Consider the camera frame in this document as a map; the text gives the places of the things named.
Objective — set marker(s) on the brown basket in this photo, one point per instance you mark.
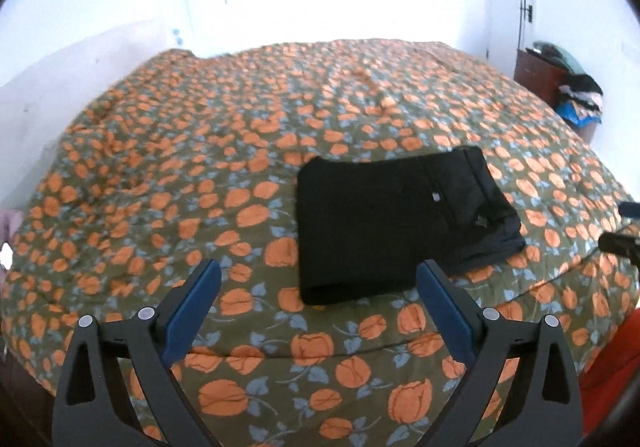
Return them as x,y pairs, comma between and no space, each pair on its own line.
588,131

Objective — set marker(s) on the black pants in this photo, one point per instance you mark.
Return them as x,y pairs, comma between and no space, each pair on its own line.
364,228

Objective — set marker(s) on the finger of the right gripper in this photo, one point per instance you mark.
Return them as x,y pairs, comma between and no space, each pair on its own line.
619,245
629,210

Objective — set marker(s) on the white door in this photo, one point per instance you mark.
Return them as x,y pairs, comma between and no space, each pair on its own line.
510,23

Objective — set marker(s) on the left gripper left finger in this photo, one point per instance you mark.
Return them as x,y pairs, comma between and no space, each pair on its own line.
117,387

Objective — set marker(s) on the red fleece jacket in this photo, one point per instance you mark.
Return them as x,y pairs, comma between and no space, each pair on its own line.
602,384

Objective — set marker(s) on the green orange floral quilt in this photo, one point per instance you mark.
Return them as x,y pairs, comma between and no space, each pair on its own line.
188,159

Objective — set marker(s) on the brown wooden dresser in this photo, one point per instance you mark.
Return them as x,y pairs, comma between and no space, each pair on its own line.
541,78

